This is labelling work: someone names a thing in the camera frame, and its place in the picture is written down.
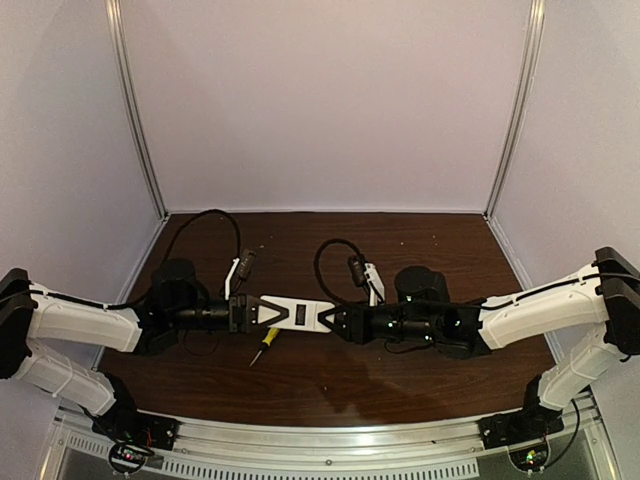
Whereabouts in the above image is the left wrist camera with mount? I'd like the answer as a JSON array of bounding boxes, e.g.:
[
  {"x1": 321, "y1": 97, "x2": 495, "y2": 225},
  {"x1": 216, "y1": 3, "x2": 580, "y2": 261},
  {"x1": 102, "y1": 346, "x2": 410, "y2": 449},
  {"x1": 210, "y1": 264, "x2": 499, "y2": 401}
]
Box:
[{"x1": 222, "y1": 249, "x2": 257, "y2": 300}]

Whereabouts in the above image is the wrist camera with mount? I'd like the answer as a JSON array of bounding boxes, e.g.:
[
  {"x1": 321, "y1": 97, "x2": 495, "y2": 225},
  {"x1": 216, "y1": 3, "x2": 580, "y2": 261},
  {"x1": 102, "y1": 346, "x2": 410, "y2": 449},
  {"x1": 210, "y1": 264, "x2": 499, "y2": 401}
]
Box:
[
  {"x1": 347, "y1": 255, "x2": 386, "y2": 307},
  {"x1": 222, "y1": 249, "x2": 257, "y2": 300}
]

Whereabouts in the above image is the right black braided cable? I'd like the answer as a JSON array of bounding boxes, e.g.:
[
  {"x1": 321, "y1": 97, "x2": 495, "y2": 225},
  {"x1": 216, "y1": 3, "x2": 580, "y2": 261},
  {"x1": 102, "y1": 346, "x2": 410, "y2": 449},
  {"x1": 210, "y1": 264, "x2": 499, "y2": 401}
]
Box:
[{"x1": 314, "y1": 238, "x2": 626, "y2": 314}]

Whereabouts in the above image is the left aluminium frame post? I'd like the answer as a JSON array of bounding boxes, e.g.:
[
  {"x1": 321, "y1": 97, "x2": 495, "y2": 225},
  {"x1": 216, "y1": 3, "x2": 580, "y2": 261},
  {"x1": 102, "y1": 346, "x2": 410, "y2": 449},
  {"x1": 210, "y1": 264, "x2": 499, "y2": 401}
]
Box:
[{"x1": 105, "y1": 0, "x2": 168, "y2": 220}]

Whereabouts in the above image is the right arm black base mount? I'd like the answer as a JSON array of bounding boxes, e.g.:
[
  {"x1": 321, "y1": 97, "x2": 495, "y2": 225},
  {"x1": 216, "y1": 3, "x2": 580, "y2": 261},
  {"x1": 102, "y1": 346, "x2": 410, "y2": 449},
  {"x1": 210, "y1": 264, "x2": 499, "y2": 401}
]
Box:
[{"x1": 477, "y1": 407, "x2": 564, "y2": 474}]

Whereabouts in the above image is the white red remote control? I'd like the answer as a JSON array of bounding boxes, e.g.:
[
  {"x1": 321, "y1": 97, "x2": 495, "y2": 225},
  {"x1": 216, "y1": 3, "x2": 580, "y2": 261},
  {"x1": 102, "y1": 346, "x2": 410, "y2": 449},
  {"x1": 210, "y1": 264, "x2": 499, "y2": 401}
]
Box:
[{"x1": 271, "y1": 297, "x2": 335, "y2": 334}]

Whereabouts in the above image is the black braided cable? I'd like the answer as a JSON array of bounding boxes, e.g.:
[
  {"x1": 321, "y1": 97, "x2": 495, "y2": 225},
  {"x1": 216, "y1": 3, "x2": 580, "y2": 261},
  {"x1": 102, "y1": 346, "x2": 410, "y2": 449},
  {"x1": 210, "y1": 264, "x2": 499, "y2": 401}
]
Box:
[
  {"x1": 314, "y1": 238, "x2": 626, "y2": 314},
  {"x1": 29, "y1": 209, "x2": 244, "y2": 311}
]

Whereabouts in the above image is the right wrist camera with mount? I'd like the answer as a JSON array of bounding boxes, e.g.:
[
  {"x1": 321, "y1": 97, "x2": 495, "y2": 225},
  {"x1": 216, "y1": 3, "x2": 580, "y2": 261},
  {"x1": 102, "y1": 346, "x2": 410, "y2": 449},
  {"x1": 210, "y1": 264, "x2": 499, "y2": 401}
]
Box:
[{"x1": 347, "y1": 255, "x2": 386, "y2": 307}]

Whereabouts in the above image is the aluminium frame post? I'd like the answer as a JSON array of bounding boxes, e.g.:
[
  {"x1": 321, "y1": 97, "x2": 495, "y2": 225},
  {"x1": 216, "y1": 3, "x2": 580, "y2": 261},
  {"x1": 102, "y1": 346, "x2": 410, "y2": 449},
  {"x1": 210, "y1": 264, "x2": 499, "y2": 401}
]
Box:
[
  {"x1": 105, "y1": 0, "x2": 168, "y2": 220},
  {"x1": 484, "y1": 0, "x2": 546, "y2": 222}
]

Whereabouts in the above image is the right aluminium frame post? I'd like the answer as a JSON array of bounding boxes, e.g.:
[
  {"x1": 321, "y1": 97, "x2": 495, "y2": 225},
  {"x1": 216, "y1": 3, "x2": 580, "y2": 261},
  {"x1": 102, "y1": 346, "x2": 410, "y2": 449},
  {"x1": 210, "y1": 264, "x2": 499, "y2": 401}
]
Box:
[{"x1": 484, "y1": 0, "x2": 546, "y2": 222}]

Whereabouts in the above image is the left black braided cable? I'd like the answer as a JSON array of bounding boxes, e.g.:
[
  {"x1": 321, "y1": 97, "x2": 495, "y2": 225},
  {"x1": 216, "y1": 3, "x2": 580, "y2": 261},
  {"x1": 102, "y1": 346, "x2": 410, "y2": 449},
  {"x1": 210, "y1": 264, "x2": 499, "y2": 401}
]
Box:
[{"x1": 29, "y1": 209, "x2": 244, "y2": 311}]

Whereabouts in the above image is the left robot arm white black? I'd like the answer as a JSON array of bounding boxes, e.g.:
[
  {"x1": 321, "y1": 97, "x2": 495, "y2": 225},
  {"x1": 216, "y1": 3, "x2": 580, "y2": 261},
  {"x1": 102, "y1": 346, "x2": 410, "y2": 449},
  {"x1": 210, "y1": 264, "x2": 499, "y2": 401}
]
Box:
[{"x1": 1, "y1": 259, "x2": 309, "y2": 420}]

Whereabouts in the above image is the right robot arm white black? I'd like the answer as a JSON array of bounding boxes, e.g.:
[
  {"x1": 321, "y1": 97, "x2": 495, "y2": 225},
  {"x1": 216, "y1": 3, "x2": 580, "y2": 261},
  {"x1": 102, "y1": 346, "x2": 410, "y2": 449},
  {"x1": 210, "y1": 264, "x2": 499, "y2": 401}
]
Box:
[{"x1": 318, "y1": 247, "x2": 639, "y2": 416}]

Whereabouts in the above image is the yellow handled screwdriver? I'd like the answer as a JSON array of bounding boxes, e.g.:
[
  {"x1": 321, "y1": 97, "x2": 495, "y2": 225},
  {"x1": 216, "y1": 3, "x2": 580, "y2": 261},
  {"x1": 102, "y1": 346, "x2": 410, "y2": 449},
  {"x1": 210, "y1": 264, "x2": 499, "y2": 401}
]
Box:
[{"x1": 249, "y1": 328, "x2": 280, "y2": 367}]

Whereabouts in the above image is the front aluminium rail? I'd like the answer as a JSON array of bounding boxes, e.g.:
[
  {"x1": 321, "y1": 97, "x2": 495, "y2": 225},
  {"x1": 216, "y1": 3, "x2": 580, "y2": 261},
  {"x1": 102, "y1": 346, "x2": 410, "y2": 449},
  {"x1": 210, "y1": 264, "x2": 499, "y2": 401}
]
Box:
[{"x1": 49, "y1": 405, "x2": 616, "y2": 480}]

